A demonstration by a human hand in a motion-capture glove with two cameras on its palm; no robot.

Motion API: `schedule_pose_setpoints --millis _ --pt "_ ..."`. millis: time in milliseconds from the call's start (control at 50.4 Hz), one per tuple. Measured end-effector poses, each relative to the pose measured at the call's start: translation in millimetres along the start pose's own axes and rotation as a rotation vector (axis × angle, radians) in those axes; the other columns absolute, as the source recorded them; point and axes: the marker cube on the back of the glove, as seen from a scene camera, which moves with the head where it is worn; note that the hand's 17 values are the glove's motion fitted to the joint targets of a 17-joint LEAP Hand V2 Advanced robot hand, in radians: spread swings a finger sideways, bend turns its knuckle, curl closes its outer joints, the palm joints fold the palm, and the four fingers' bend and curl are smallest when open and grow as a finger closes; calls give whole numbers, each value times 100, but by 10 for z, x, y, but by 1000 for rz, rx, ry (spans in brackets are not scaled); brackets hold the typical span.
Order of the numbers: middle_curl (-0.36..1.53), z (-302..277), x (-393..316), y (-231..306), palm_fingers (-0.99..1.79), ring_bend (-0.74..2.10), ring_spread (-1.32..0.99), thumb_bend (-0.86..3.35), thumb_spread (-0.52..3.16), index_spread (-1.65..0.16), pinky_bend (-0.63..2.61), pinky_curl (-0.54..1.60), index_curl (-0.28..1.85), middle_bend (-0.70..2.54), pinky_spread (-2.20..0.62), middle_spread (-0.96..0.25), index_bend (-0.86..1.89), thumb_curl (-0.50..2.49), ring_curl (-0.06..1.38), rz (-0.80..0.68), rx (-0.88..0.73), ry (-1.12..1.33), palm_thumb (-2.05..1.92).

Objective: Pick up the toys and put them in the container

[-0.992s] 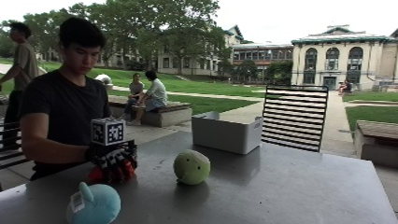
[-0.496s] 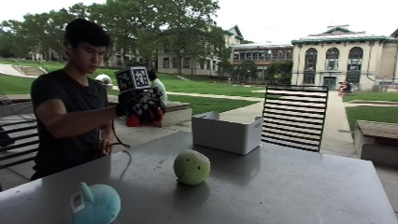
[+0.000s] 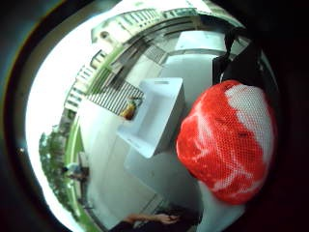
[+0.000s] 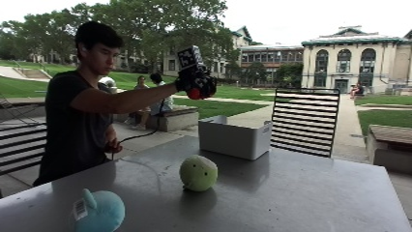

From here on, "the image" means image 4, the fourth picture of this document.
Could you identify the green round soft toy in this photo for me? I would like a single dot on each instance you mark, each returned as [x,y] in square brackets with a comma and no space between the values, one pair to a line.
[197,173]

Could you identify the black slatted metal chair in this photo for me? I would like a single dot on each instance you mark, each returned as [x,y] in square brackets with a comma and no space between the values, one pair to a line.
[305,121]
[19,145]

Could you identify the stone bench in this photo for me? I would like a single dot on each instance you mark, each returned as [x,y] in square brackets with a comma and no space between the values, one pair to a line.
[389,146]
[173,118]

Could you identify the white storage box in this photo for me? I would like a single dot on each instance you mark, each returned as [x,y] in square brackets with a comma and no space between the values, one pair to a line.
[233,139]

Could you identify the beige arched-window building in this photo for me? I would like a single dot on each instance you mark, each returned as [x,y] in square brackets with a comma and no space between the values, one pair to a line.
[353,61]

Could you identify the white tag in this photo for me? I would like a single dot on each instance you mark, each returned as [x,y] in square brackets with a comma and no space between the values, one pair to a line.
[80,209]

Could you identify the red round soft toy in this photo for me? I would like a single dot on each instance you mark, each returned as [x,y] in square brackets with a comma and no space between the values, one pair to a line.
[195,93]

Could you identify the white marker cube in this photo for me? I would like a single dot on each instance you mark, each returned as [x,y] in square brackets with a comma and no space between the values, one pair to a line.
[189,58]

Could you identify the light blue soft toy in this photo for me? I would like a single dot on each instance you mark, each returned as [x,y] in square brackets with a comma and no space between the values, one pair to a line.
[100,212]

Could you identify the the person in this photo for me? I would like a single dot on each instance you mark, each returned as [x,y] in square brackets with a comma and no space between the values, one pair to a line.
[75,106]

